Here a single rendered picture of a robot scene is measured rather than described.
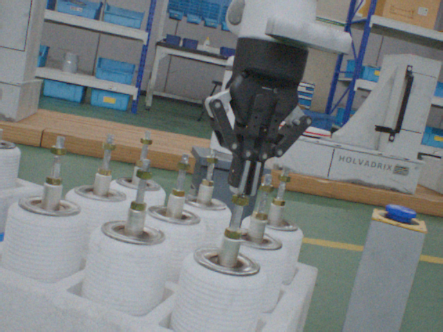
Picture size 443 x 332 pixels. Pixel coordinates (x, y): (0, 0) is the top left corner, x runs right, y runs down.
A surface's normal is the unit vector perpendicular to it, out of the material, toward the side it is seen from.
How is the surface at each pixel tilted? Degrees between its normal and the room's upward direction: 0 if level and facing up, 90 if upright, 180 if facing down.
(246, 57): 90
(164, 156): 90
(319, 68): 90
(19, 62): 90
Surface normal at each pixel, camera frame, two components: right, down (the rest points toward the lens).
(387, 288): -0.31, 0.08
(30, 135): 0.16, 0.18
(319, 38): 0.44, 0.23
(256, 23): -0.61, 0.01
